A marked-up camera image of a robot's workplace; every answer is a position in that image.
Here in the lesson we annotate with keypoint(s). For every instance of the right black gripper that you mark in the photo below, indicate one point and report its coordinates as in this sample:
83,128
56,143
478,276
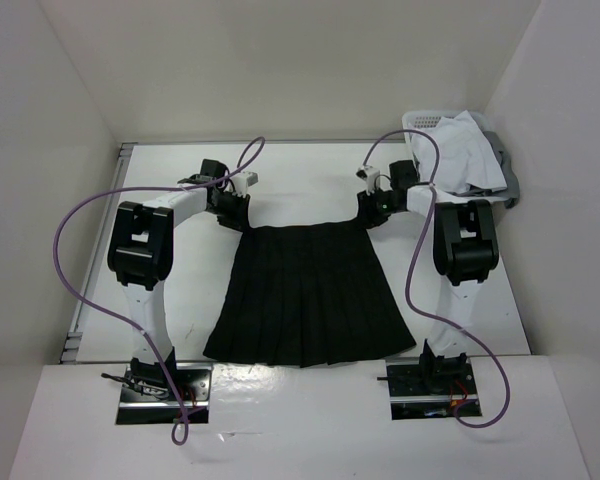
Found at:
366,212

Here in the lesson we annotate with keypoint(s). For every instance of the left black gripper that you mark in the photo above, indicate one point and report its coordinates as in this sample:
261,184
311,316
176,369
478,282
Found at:
241,218

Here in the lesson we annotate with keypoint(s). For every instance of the black pleated skirt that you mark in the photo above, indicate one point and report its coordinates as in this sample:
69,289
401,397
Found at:
303,296

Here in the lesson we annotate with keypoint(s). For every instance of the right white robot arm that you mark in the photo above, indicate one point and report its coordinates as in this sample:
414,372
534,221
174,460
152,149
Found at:
464,252

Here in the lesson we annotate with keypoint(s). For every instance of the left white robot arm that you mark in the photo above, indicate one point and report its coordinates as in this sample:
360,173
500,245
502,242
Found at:
141,255

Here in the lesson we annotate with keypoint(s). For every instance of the white laundry basket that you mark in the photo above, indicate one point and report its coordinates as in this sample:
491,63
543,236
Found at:
416,121

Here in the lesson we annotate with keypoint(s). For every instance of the white skirt in basket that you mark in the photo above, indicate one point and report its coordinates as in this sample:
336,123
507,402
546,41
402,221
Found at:
446,129

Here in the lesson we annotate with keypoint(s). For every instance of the grey skirt in basket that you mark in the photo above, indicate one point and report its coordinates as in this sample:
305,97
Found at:
507,170

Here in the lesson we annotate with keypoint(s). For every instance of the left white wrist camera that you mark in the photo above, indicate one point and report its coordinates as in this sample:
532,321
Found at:
241,182

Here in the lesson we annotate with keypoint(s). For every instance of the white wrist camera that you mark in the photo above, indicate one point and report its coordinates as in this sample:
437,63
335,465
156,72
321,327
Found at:
241,182
370,176

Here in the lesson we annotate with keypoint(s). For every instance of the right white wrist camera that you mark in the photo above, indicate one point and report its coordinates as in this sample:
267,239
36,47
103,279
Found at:
370,176

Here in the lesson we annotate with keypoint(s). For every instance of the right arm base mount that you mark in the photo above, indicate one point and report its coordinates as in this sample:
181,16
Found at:
416,395

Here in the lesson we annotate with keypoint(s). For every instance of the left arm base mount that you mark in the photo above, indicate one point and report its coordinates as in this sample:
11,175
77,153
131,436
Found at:
142,403

